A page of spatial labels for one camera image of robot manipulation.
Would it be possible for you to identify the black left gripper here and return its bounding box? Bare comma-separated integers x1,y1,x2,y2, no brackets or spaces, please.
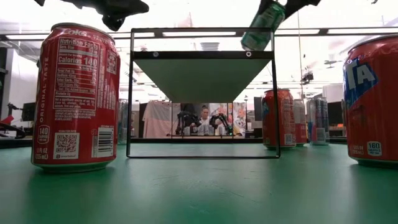
60,0,150,32

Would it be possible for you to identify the green soda can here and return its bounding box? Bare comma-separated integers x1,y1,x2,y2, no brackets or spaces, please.
240,1,287,52

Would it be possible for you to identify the red-orange Fanta can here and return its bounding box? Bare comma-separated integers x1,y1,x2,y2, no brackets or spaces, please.
341,34,398,169

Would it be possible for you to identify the white cabinet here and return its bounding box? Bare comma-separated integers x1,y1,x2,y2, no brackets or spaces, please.
322,83,345,103

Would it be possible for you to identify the red Coca-Cola can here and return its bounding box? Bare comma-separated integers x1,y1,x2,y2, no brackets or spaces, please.
30,22,121,174

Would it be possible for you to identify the black monitor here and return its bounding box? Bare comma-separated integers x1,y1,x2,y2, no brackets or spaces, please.
253,96,264,121
327,101,343,126
21,101,37,122

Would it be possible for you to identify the red-orange soda can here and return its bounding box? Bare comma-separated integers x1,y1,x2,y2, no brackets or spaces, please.
261,88,296,149

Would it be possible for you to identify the white cloth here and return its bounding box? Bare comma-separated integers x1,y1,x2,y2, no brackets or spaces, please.
142,100,182,139

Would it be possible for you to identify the slim blue silver energy can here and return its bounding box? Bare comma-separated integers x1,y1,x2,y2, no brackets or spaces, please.
306,96,330,146
119,98,135,146

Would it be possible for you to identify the floral cloth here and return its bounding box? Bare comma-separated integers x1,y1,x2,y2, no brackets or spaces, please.
232,101,247,138

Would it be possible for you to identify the person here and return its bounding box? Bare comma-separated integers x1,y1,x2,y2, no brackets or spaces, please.
195,105,218,135

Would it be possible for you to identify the green table mat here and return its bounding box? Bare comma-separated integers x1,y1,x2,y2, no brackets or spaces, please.
0,142,398,224

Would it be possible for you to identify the black ceiling light rail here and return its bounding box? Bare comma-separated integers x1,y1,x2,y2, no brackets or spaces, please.
0,27,398,40

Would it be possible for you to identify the black ceiling camera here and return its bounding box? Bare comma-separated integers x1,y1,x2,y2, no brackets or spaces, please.
300,72,314,85

